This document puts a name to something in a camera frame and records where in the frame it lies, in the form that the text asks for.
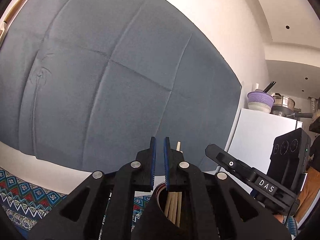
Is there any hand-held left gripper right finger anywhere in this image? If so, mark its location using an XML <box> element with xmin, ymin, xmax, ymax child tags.
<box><xmin>164</xmin><ymin>136</ymin><xmax>293</xmax><ymax>240</ymax></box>

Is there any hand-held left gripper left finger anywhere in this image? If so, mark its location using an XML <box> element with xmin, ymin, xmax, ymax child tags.
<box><xmin>27</xmin><ymin>136</ymin><xmax>158</xmax><ymax>240</ymax></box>

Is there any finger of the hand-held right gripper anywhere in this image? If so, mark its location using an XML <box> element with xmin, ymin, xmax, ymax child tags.
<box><xmin>205</xmin><ymin>144</ymin><xmax>258</xmax><ymax>183</ymax></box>

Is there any bundle of wooden chopsticks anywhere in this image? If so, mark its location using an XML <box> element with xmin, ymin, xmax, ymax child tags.
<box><xmin>164</xmin><ymin>141</ymin><xmax>183</xmax><ymax>228</ymax></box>

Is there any black cylindrical utensil holder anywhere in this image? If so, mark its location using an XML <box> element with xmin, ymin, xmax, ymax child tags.
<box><xmin>131</xmin><ymin>183</ymin><xmax>198</xmax><ymax>240</ymax></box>

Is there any white refrigerator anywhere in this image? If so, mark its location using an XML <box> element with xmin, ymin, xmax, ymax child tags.
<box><xmin>224</xmin><ymin>108</ymin><xmax>303</xmax><ymax>174</ymax></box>

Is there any steel cooking pot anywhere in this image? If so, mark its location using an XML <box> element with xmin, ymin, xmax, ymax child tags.
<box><xmin>271</xmin><ymin>94</ymin><xmax>313</xmax><ymax>118</ymax></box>

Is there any white bowl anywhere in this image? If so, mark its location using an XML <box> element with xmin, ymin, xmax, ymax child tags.
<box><xmin>247</xmin><ymin>101</ymin><xmax>272</xmax><ymax>114</ymax></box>

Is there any purple colander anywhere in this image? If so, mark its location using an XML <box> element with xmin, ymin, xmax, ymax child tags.
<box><xmin>247</xmin><ymin>91</ymin><xmax>275</xmax><ymax>107</ymax></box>

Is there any black chopsticks pair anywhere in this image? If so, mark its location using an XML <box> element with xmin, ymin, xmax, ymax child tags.
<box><xmin>261</xmin><ymin>81</ymin><xmax>276</xmax><ymax>93</ymax></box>

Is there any grey-blue cloth backdrop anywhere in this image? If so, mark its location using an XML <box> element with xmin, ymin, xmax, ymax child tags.
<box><xmin>0</xmin><ymin>0</ymin><xmax>242</xmax><ymax>174</ymax></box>

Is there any blue patterned tablecloth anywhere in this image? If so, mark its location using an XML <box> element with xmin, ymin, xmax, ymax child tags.
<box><xmin>0</xmin><ymin>166</ymin><xmax>152</xmax><ymax>240</ymax></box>

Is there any wooden handled hanging brush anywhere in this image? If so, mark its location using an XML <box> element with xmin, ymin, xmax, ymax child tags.
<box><xmin>2</xmin><ymin>0</ymin><xmax>32</xmax><ymax>27</ymax></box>

